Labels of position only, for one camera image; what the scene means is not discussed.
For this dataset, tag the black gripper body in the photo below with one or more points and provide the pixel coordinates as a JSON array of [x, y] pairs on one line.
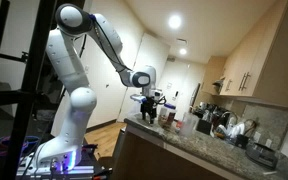
[[149, 106]]

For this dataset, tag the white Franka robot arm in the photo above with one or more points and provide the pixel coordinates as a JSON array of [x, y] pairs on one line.
[[74, 66]]

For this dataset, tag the colourless plastic cup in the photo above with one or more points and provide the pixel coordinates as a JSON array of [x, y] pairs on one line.
[[189, 124]]

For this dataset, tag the black utensil container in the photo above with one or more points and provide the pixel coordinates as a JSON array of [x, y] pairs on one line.
[[204, 127]]

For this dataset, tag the clear jar with blue lid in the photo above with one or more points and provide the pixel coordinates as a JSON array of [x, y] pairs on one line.
[[167, 116]]

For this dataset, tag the small orange white bottle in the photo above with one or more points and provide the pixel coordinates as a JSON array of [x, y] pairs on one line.
[[178, 126]]

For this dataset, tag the round ceiling light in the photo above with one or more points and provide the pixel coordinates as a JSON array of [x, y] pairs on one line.
[[174, 21], [183, 51]]

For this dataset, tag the ceiling air vent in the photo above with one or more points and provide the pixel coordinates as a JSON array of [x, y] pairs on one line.
[[181, 41]]

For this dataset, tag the kitchen faucet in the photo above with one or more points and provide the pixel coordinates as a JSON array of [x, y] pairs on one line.
[[225, 116]]

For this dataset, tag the robot mounting platform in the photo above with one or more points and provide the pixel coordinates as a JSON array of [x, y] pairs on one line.
[[84, 168]]

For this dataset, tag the white kettle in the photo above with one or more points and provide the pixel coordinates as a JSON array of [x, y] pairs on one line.
[[237, 130]]

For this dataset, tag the beige upper kitchen cabinets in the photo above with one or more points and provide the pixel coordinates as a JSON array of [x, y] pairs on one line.
[[267, 60]]

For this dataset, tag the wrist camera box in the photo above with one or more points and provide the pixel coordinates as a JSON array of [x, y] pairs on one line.
[[158, 96]]

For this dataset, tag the white wall outlet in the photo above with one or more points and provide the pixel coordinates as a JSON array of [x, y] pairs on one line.
[[257, 136], [268, 143]]

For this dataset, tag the black metal frame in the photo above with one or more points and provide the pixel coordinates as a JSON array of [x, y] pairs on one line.
[[27, 86]]

